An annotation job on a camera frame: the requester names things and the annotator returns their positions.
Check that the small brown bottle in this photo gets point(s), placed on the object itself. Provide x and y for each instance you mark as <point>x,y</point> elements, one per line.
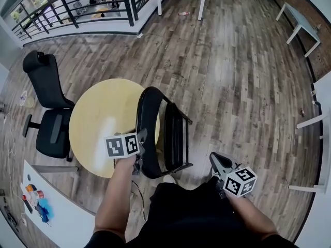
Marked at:
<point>302,111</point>

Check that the white waste basket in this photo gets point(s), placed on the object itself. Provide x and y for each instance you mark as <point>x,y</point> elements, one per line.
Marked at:
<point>26,98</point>

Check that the plastic bottle with red label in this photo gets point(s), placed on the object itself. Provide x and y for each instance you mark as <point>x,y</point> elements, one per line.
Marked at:
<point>183,13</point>

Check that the grey top white-legged table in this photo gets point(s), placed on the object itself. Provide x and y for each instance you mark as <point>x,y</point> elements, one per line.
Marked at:
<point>302,19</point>

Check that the black metal railing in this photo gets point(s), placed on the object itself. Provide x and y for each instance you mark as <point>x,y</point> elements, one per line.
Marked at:
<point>128,6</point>

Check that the black office chair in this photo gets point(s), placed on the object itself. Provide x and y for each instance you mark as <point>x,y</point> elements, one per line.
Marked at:
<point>49,86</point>

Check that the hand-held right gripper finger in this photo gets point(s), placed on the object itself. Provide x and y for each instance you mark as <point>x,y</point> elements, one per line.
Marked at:
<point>214,164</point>
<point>234,164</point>

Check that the person's white shoe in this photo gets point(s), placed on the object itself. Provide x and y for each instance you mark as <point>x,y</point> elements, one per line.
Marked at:
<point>169,179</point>

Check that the person's left forearm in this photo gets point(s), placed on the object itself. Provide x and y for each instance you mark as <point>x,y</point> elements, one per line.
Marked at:
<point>116,203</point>

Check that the person's right forearm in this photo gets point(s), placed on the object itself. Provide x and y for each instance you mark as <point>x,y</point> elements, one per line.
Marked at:
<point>253,216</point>

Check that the round yellow wooden table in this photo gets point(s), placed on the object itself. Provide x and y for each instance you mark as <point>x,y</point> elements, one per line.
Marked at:
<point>103,107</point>

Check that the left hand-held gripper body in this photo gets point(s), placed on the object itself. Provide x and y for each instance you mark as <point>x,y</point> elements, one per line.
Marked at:
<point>121,146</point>

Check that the black folding chair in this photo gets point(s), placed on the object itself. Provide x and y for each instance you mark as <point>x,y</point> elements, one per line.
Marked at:
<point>150,138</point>

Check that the white framed table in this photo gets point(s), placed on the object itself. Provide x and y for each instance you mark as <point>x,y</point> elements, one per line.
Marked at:
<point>324,138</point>

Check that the black phone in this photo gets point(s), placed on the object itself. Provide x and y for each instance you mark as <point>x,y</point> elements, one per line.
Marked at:
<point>28,207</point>

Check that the white power strip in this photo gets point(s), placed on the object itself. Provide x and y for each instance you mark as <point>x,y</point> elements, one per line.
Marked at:
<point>23,221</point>

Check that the person's black shirt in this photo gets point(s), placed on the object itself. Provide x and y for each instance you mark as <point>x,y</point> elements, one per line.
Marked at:
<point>191,216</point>

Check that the orange packet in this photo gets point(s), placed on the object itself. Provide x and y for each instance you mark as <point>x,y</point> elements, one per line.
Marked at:
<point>30,188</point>

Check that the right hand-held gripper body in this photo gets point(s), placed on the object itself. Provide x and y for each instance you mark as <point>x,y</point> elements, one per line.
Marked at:
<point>239,182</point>

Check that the white rectangular table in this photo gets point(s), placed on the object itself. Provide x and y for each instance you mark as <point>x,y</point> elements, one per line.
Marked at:
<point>67,223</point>

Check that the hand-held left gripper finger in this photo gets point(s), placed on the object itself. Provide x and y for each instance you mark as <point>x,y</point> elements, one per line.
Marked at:
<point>142,137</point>

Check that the blue cloth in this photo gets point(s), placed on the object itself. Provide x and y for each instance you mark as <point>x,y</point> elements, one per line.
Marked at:
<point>45,210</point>

